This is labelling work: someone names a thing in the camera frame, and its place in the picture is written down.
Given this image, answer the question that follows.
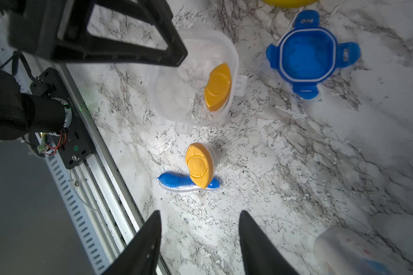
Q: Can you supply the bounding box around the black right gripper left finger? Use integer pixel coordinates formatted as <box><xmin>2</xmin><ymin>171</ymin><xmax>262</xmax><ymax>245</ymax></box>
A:
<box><xmin>103</xmin><ymin>210</ymin><xmax>162</xmax><ymax>275</ymax></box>

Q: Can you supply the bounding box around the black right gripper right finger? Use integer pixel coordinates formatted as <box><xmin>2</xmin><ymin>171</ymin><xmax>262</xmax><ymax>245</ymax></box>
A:
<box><xmin>239</xmin><ymin>210</ymin><xmax>297</xmax><ymax>275</ymax></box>

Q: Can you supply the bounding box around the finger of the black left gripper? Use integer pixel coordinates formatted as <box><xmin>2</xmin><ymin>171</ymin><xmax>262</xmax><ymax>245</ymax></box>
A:
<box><xmin>6</xmin><ymin>1</ymin><xmax>188</xmax><ymax>67</ymax></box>

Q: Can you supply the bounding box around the clear cup back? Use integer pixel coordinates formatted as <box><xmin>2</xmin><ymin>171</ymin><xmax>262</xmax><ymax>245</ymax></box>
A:
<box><xmin>313</xmin><ymin>226</ymin><xmax>410</xmax><ymax>275</ymax></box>

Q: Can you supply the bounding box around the clear cup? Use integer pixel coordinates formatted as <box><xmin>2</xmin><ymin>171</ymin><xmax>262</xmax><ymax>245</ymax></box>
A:
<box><xmin>147</xmin><ymin>28</ymin><xmax>247</xmax><ymax>135</ymax></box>
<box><xmin>313</xmin><ymin>226</ymin><xmax>410</xmax><ymax>275</ymax></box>

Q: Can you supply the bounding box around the blue toothbrush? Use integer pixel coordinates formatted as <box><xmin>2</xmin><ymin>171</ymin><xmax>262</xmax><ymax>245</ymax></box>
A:
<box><xmin>157</xmin><ymin>173</ymin><xmax>221</xmax><ymax>193</ymax></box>

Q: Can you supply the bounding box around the orange cap bottle front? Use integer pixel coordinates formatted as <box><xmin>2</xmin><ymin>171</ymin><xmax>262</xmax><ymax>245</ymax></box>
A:
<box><xmin>185</xmin><ymin>143</ymin><xmax>220</xmax><ymax>189</ymax></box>

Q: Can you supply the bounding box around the orange cap bottle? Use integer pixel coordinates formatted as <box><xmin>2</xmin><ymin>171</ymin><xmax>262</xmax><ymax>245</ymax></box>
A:
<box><xmin>185</xmin><ymin>143</ymin><xmax>220</xmax><ymax>189</ymax></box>
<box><xmin>204</xmin><ymin>63</ymin><xmax>232</xmax><ymax>112</ymax></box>

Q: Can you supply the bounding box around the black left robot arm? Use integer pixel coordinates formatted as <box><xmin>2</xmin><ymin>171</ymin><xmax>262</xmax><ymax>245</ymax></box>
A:
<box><xmin>0</xmin><ymin>1</ymin><xmax>188</xmax><ymax>140</ymax></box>

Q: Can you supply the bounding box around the blue lid left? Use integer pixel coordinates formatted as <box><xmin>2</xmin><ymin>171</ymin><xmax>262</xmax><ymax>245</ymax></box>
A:
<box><xmin>266</xmin><ymin>10</ymin><xmax>361</xmax><ymax>100</ymax></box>

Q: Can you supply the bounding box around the yellow steamer basket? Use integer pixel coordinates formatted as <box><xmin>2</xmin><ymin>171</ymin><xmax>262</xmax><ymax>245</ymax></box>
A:
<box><xmin>262</xmin><ymin>0</ymin><xmax>318</xmax><ymax>9</ymax></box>

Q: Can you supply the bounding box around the aluminium front rail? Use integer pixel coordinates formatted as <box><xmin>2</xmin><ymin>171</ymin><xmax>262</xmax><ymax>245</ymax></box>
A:
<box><xmin>34</xmin><ymin>56</ymin><xmax>173</xmax><ymax>275</ymax></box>

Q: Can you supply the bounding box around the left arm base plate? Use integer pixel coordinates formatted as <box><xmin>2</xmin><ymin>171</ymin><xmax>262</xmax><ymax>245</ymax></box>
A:
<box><xmin>30</xmin><ymin>68</ymin><xmax>95</xmax><ymax>170</ymax></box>

